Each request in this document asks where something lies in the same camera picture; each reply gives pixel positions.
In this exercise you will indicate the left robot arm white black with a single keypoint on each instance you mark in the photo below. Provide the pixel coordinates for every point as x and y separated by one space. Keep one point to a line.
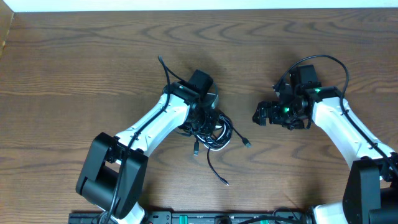
113 173

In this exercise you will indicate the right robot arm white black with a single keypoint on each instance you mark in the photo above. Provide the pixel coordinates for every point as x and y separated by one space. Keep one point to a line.
371 191

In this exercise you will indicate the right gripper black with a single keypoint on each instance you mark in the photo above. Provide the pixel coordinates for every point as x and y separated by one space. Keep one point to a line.
273 106

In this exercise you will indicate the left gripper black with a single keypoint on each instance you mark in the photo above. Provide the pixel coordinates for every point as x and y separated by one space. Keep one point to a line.
209 129

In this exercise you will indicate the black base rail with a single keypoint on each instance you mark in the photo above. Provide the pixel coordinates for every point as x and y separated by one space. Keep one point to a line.
280 216

